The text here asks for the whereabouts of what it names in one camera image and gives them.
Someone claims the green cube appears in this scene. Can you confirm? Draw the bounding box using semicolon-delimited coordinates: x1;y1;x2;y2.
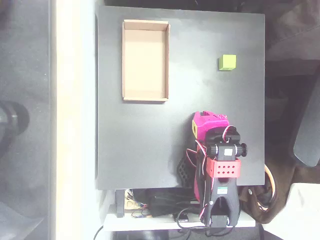
218;54;237;72

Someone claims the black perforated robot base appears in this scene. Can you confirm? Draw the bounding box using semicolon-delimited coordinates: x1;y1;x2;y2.
176;152;196;189

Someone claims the brown cardboard box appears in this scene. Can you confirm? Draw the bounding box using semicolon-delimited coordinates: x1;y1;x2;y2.
121;19;172;103

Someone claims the black plug connector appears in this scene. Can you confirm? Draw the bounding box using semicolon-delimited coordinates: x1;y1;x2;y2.
173;211;190;223

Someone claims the grey office chair part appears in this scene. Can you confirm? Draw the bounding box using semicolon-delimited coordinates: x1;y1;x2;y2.
292;79;320;168

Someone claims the brown bag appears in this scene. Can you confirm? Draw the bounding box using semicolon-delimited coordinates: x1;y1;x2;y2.
236;159;301;225

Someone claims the light wooden piece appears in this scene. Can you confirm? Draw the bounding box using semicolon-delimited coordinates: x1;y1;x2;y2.
124;196;141;211

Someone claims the small blue circuit board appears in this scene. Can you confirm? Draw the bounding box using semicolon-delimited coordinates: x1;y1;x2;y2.
131;211;151;220

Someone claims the white shelf board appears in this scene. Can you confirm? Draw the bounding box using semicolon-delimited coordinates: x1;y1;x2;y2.
102;203;257;233

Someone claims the brown jacket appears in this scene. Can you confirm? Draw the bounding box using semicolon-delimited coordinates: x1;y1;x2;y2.
264;0;320;76

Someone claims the white cloth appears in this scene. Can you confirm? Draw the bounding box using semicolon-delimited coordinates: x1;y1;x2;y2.
262;181;320;240

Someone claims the orange cable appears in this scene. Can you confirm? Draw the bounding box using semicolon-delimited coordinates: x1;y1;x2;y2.
264;164;278;201

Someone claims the black looped cable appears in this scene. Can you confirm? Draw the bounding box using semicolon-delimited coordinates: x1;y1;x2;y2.
176;219;241;237

